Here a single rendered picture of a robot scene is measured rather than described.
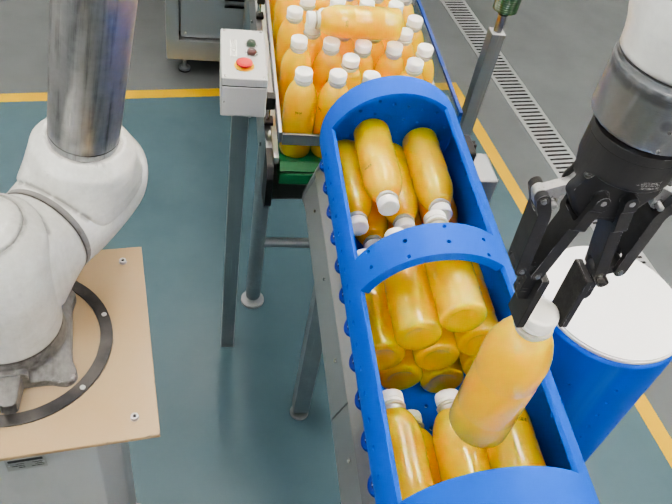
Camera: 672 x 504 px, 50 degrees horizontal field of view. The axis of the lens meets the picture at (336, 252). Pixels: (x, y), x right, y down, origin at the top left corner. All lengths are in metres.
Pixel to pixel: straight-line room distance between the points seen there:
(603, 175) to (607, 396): 0.88
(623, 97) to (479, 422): 0.43
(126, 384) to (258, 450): 1.12
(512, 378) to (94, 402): 0.64
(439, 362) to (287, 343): 1.32
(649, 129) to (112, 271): 0.96
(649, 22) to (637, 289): 0.99
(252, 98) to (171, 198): 1.33
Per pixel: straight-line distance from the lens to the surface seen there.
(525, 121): 3.70
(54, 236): 1.06
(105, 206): 1.11
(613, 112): 0.56
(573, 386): 1.41
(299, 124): 1.64
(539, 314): 0.73
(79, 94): 0.99
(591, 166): 0.59
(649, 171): 0.58
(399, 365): 1.17
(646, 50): 0.53
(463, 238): 1.11
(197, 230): 2.77
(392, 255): 1.10
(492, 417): 0.83
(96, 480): 1.34
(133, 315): 1.23
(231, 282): 2.16
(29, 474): 1.30
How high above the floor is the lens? 1.98
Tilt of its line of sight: 46 degrees down
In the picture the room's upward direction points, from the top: 12 degrees clockwise
